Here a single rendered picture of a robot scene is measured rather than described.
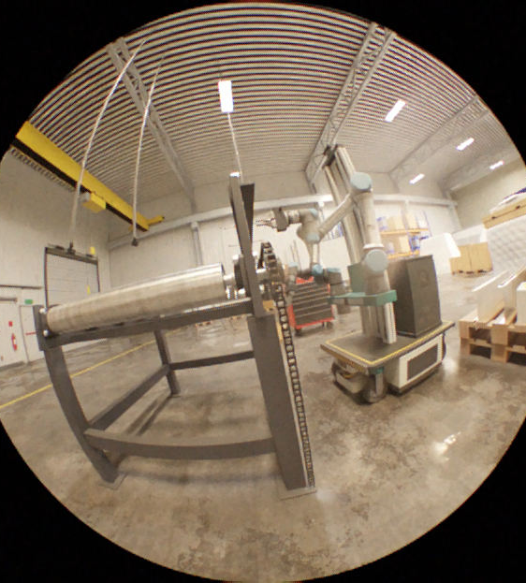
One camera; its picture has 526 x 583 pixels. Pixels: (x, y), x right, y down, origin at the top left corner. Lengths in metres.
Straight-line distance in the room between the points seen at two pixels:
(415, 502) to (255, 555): 0.55
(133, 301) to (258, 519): 0.88
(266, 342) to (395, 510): 0.78
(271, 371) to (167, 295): 0.36
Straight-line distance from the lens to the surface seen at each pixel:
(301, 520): 0.88
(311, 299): 3.32
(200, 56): 8.18
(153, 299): 0.59
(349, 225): 1.61
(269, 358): 0.56
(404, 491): 0.93
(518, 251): 3.33
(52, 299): 10.87
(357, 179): 1.11
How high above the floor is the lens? 0.79
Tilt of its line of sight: 1 degrees up
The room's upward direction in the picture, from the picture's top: 11 degrees counter-clockwise
